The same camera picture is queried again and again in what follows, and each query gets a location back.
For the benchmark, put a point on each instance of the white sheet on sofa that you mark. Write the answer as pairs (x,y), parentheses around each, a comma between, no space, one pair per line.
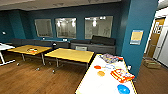
(81,48)

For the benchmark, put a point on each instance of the long yellow wooden table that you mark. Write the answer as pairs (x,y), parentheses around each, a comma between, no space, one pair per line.
(20,49)
(70,55)

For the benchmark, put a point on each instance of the interior glass window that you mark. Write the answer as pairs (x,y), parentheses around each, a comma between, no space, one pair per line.
(44,28)
(98,26)
(65,27)

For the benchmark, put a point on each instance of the colourful snack bag pile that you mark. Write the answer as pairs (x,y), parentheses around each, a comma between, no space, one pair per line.
(108,57)

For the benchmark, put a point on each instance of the white bowl with blue rim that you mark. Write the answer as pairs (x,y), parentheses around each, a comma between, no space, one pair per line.
(109,67)

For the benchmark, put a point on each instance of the white table with dishes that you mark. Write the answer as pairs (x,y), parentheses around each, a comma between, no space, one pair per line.
(93,83)

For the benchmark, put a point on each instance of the white pillar outlet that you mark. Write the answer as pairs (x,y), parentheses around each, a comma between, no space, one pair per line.
(129,67)

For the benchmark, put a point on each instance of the small colourful table items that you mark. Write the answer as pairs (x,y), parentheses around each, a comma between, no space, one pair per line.
(31,50)

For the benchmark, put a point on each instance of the yellow pillar sign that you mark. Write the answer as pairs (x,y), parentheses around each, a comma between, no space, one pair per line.
(136,37)

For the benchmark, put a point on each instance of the cardboard box on floor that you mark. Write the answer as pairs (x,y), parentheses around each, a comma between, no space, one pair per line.
(150,62)

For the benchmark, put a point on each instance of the brown wooden door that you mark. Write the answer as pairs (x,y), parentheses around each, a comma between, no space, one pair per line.
(155,36)

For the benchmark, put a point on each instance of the white double door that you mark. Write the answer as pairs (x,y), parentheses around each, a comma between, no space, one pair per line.
(164,46)

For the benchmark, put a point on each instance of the small white table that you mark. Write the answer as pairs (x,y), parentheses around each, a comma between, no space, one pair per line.
(3,46)

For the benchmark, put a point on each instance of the grey wall sofa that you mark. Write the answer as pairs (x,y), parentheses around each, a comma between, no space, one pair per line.
(100,41)

